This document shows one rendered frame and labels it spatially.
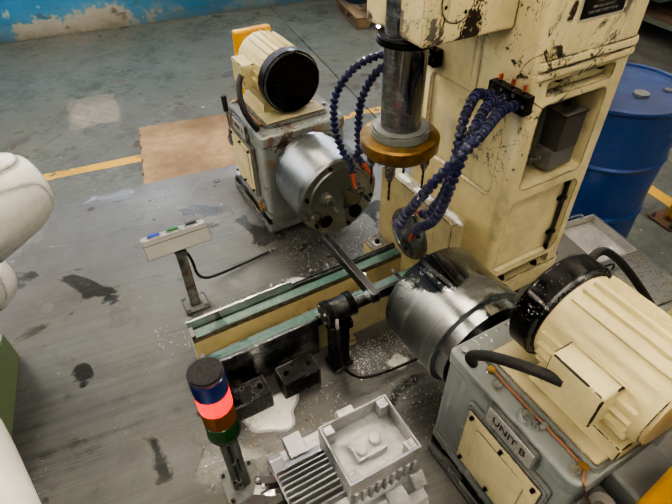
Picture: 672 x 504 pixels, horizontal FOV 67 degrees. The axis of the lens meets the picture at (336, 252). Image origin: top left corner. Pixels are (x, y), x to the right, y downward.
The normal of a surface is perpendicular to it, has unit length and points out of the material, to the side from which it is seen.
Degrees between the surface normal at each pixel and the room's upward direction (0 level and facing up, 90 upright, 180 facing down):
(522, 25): 90
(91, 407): 0
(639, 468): 0
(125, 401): 0
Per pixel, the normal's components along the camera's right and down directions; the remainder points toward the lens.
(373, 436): -0.01, -0.74
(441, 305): -0.52, -0.40
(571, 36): 0.49, 0.58
